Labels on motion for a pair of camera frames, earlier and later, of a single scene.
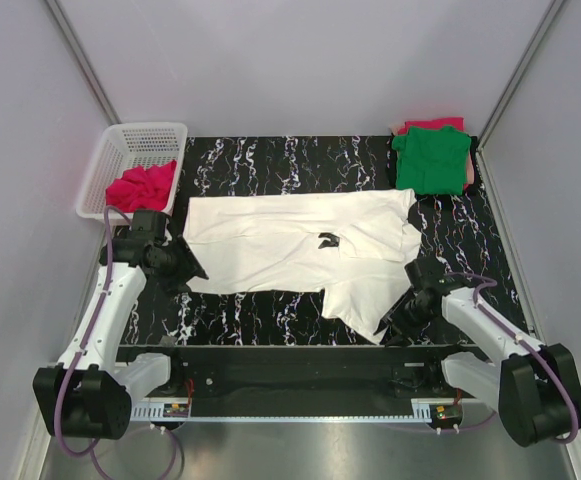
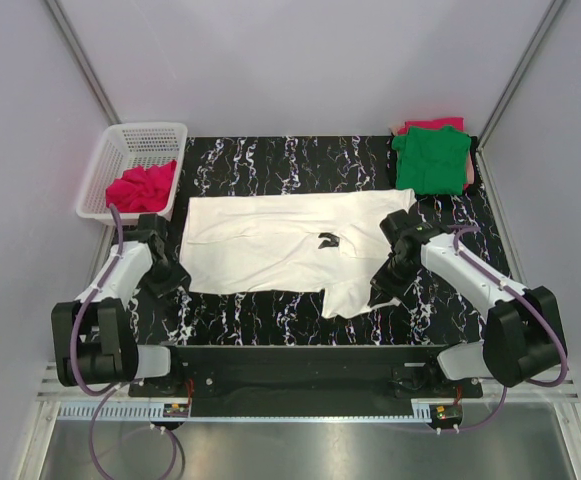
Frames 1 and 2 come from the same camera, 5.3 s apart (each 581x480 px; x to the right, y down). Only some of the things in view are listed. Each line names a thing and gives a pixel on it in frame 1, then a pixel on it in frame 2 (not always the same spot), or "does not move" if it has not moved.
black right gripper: x=398 y=318 -> x=385 y=282
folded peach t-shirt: x=470 y=172 does not move
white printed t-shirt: x=354 y=245 does not move
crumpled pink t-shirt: x=142 y=189 does not move
